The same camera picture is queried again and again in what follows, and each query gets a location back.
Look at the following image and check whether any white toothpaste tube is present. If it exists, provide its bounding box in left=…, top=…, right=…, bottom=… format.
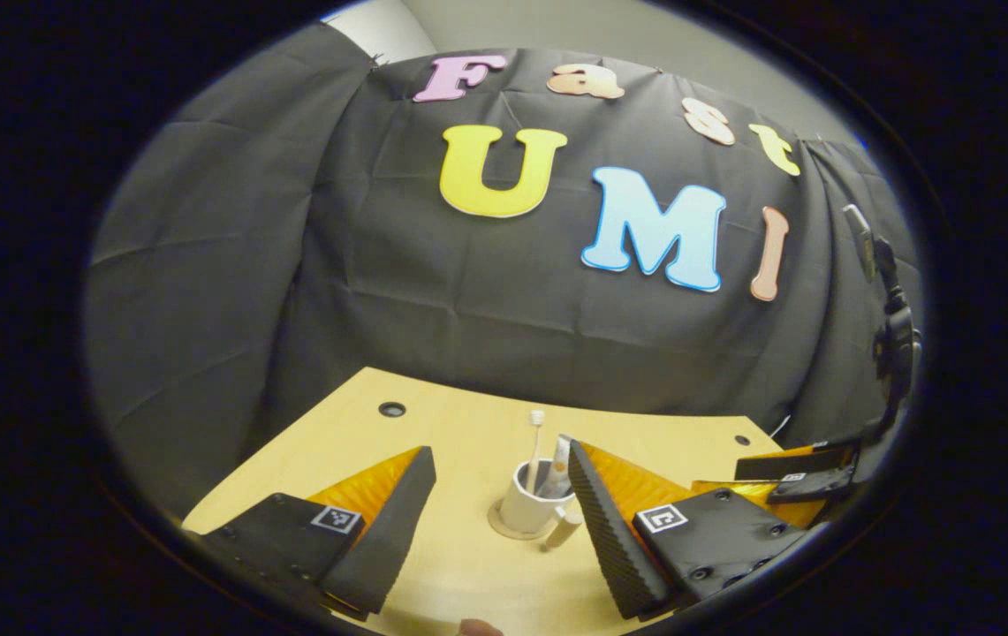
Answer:
left=548, top=435, right=573, bottom=497

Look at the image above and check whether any light wooden desktop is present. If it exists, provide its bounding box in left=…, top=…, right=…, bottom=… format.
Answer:
left=181, top=367, right=827, bottom=636

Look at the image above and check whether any black backdrop cloth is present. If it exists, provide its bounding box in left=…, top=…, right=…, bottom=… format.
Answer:
left=84, top=22, right=924, bottom=522

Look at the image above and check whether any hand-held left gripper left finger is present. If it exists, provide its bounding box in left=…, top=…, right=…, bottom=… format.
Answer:
left=203, top=446, right=438, bottom=622

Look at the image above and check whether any beige toothbrush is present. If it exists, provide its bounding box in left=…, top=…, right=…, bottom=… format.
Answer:
left=528, top=409, right=547, bottom=494

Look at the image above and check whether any white cup with wooden handle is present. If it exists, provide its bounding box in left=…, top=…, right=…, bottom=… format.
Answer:
left=498, top=459, right=586, bottom=553

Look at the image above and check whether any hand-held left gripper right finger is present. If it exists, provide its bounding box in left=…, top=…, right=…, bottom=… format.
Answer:
left=567, top=437, right=827, bottom=622

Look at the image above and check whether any round cork coaster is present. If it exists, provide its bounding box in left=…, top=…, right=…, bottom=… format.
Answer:
left=487, top=499, right=562, bottom=541

